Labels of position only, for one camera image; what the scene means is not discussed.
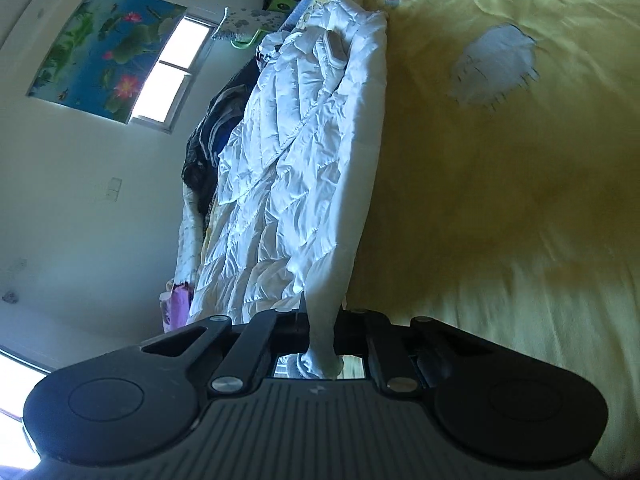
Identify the window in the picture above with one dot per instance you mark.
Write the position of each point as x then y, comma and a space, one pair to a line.
170, 80

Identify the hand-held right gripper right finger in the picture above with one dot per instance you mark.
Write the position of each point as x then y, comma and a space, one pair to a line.
350, 332

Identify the wall switch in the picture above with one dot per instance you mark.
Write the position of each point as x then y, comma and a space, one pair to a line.
107, 190

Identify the green plastic object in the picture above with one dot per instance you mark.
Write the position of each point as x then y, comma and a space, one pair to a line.
277, 4

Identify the green plastic hanger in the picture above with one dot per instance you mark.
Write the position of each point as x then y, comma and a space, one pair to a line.
247, 40

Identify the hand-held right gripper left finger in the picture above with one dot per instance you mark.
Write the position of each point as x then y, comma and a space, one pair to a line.
290, 332

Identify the white puffer jacket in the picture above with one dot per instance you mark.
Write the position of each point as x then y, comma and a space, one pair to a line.
280, 185

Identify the yellow printed blanket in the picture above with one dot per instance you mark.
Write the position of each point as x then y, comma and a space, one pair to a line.
500, 210

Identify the pile of dark clothes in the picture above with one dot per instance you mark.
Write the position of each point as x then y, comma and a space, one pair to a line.
210, 130

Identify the floral pillow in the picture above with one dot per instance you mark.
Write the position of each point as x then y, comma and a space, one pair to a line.
245, 20

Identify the purple cloth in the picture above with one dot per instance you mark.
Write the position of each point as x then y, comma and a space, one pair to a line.
175, 310

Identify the white floral quilt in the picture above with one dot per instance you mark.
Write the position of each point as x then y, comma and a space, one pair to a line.
187, 240

